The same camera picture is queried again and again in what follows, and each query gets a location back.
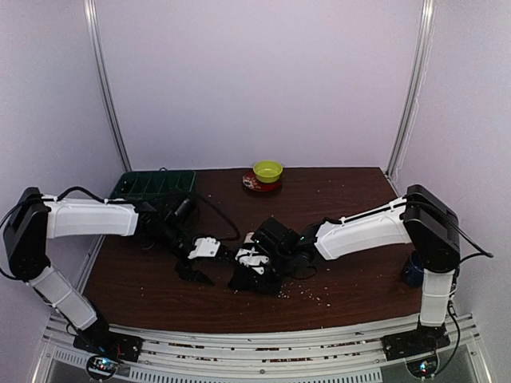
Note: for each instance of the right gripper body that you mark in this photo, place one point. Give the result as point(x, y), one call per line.
point(259, 266)

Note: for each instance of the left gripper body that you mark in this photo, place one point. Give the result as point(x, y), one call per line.
point(183, 266)

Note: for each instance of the black underwear beige waistband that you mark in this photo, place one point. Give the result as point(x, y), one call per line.
point(248, 279)

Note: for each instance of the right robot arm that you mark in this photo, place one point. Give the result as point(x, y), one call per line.
point(418, 218)

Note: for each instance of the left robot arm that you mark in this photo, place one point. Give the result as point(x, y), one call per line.
point(37, 219)

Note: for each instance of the red floral plate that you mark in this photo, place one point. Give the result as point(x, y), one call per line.
point(250, 182)

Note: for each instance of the green plastic divider tray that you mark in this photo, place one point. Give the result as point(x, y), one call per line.
point(152, 184)

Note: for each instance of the lime green plastic bowl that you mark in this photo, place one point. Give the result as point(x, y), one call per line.
point(267, 171)

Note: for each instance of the left controller board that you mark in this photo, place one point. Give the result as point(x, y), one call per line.
point(101, 368)

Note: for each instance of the controller board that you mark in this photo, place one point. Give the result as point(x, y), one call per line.
point(423, 367)
point(101, 368)

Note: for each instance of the dark blue mug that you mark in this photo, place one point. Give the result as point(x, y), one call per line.
point(412, 273)

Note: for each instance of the right controller board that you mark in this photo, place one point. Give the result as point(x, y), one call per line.
point(423, 367)

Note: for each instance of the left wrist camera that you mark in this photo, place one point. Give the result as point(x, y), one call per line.
point(177, 209)

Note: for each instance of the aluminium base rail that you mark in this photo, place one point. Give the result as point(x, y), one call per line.
point(337, 354)

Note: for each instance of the aluminium frame post left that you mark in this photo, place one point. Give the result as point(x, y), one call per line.
point(102, 74)

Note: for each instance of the aluminium frame post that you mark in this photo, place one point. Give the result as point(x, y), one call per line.
point(102, 74)
point(410, 107)

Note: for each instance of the aluminium frame post right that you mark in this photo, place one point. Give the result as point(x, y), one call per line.
point(410, 107)

